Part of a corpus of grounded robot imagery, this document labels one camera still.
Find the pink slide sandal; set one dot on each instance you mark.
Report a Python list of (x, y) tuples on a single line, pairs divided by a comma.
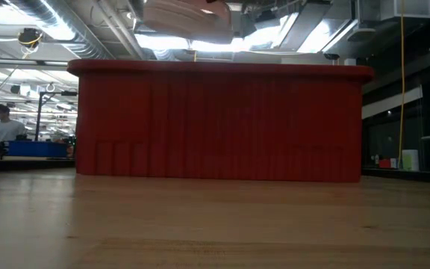
[(185, 18)]

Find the red plastic bin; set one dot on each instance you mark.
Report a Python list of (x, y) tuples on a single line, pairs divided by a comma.
[(218, 123)]

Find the blue plastic bin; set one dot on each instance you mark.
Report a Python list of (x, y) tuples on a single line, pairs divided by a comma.
[(36, 148)]

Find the small red box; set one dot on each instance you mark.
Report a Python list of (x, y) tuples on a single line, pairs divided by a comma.
[(385, 163)]

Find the green and white box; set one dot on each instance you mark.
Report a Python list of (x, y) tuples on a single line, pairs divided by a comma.
[(410, 160)]

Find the person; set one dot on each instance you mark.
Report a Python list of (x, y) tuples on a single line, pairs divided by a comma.
[(7, 129)]

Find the black metal stand frame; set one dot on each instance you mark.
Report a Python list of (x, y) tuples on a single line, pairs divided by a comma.
[(39, 112)]

